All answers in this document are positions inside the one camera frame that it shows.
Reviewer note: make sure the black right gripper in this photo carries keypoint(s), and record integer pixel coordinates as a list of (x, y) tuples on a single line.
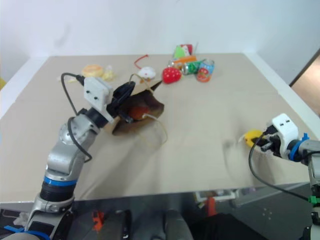
[(273, 143)]

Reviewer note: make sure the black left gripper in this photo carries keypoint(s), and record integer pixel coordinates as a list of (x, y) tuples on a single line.
[(117, 100)]

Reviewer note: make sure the brown paper bag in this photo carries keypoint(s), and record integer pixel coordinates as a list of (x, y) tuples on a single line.
[(140, 125)]

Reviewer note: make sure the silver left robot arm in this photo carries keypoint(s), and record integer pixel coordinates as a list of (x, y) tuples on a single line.
[(61, 160)]

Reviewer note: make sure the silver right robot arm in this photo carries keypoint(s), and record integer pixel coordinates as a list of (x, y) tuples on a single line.
[(312, 160)]

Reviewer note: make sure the red round plush toy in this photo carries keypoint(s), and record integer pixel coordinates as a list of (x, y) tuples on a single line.
[(139, 112)]

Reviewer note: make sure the pale yellow plush toy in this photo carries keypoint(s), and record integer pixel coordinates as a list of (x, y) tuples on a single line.
[(109, 74)]

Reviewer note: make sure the white and pink plush toy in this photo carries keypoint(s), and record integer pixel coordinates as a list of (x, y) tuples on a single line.
[(147, 72)]

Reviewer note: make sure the orange bun plush toy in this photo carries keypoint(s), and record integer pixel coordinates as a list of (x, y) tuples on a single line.
[(92, 71)]

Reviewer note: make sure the red strawberry plush toy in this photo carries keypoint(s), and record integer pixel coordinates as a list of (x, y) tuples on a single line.
[(171, 75)]

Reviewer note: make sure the orange carrot toy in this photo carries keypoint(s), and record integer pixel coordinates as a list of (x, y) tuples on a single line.
[(185, 60)]

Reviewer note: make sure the green drink can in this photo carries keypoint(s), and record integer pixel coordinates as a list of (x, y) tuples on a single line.
[(191, 68)]

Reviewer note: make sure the green white red package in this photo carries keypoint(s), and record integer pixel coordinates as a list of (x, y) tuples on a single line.
[(183, 50)]

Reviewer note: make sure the orange cone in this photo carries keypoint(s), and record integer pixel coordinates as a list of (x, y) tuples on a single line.
[(211, 206)]

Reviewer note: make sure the strawberry print can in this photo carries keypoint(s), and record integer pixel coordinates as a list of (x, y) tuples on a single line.
[(206, 71)]

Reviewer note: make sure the orange plastic clamp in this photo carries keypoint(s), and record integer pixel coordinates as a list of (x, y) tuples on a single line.
[(98, 220)]

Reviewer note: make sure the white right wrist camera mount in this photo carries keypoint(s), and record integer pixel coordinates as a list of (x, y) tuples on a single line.
[(285, 130)]

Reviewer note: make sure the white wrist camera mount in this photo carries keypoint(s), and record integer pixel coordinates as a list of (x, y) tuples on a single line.
[(96, 92), (285, 130)]

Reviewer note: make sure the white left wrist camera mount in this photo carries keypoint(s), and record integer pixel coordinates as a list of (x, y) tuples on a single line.
[(96, 92)]

